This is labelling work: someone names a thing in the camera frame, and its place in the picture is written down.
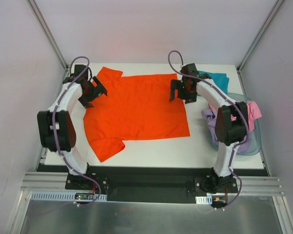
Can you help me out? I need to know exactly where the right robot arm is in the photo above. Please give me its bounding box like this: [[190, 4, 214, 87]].
[[169, 63, 249, 194]]

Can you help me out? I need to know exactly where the folded teal t-shirt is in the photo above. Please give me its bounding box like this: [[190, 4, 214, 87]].
[[199, 71, 230, 94]]

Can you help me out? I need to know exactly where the orange t-shirt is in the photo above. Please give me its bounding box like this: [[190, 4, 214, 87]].
[[84, 67, 190, 162]]

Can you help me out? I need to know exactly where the frame post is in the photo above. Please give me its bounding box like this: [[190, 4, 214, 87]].
[[236, 0, 285, 74], [26, 0, 68, 69]]

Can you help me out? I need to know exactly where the left frame post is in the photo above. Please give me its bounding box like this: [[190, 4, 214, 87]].
[[26, 0, 68, 69]]

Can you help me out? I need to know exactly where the left white cable duct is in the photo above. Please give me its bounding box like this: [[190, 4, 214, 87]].
[[31, 192, 107, 203]]

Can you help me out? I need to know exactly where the aluminium frame rail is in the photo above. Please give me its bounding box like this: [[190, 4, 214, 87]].
[[21, 172, 285, 196]]

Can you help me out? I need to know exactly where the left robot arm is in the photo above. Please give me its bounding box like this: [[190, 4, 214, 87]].
[[37, 64, 107, 190]]

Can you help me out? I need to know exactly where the white cable duct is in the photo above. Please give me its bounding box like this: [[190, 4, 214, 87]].
[[195, 195, 212, 205], [31, 192, 107, 203]]

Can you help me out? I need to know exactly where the right frame post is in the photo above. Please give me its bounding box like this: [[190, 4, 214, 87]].
[[236, 0, 285, 74]]

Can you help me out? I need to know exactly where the right white cable duct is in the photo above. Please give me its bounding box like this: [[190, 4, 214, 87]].
[[195, 195, 212, 205]]

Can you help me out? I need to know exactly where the clear blue plastic basket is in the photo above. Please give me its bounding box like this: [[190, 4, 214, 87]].
[[208, 93, 261, 156]]

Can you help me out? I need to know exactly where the pink t-shirt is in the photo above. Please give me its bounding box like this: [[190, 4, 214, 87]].
[[230, 100, 262, 132]]

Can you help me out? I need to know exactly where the lavender t-shirt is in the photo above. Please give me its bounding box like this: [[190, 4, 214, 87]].
[[201, 109, 251, 153]]

